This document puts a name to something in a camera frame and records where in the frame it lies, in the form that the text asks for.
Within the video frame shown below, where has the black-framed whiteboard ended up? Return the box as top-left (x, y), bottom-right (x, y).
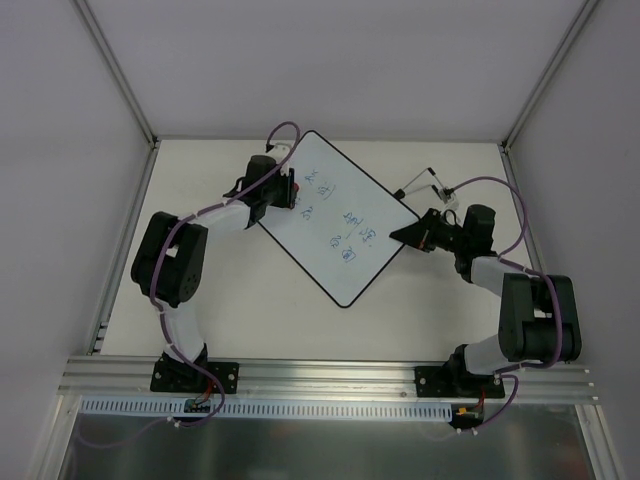
top-left (260, 130), bottom-right (418, 308)

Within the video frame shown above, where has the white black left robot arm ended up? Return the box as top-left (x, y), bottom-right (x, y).
top-left (131, 155), bottom-right (299, 393)

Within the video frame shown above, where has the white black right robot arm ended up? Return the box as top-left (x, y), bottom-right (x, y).
top-left (390, 204), bottom-right (582, 396)

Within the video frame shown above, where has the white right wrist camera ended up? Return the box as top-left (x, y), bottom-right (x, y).
top-left (439, 188), bottom-right (459, 211)

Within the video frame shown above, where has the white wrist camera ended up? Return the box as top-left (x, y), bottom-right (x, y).
top-left (439, 188), bottom-right (459, 211)
top-left (265, 142), bottom-right (292, 176)

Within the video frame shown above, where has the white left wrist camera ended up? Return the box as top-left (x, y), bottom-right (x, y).
top-left (265, 142), bottom-right (292, 176)

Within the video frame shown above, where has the wire whiteboard stand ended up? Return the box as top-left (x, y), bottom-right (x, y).
top-left (392, 167), bottom-right (454, 201)

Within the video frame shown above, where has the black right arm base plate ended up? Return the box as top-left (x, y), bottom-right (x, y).
top-left (414, 365), bottom-right (505, 399)

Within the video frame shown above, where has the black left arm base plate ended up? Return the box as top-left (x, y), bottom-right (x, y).
top-left (149, 356), bottom-right (240, 395)

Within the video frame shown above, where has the white slotted cable duct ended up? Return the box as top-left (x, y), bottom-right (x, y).
top-left (79, 396), bottom-right (453, 423)

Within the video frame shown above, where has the aluminium corner post left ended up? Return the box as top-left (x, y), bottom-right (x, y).
top-left (74, 0), bottom-right (160, 147)

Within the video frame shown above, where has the aluminium corner post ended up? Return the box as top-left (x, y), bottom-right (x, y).
top-left (74, 0), bottom-right (160, 147)
top-left (501, 0), bottom-right (601, 153)

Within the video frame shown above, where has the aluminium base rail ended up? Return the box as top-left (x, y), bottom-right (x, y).
top-left (58, 355), bottom-right (601, 405)

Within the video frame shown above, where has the aluminium corner post right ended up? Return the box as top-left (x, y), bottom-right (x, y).
top-left (501, 0), bottom-right (601, 153)

